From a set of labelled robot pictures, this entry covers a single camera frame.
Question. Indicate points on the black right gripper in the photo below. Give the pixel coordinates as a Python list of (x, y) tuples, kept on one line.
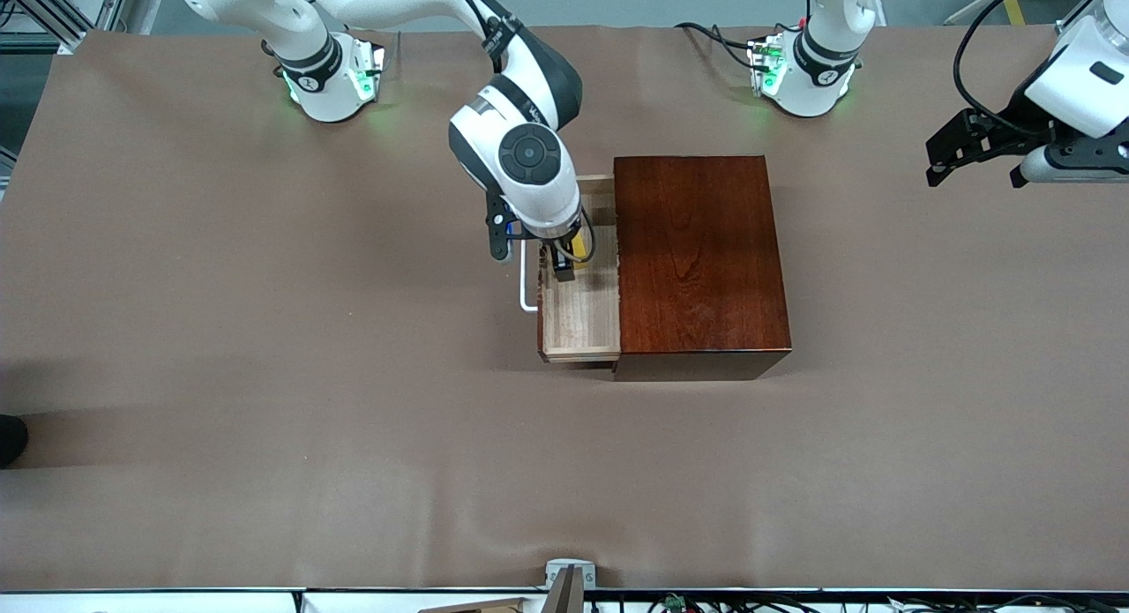
[(561, 258)]

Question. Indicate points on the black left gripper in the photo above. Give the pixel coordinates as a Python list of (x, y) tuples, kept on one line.
[(1005, 126)]

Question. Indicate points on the yellow block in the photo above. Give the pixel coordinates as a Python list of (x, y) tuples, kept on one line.
[(579, 242)]

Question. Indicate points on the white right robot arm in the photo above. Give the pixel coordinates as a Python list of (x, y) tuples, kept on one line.
[(529, 154)]

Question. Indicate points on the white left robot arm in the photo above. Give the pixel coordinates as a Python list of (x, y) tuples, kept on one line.
[(825, 71)]

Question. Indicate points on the dark brown wooden cabinet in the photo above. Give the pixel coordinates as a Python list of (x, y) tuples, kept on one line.
[(697, 260)]

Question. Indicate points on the grey metal bar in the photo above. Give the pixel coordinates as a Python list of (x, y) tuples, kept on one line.
[(970, 7)]

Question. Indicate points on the brown table cloth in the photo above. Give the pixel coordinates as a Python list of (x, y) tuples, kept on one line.
[(353, 419)]

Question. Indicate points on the light wooden board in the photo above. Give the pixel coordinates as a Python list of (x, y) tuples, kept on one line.
[(476, 607)]

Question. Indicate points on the green terminal connector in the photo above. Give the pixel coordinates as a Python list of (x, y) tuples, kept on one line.
[(676, 602)]

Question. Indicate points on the black round object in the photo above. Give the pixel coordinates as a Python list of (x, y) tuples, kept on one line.
[(11, 441)]

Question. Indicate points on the aluminium profile post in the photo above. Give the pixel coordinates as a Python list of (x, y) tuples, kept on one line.
[(1064, 22)]

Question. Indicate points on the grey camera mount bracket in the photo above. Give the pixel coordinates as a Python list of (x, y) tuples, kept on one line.
[(569, 586)]

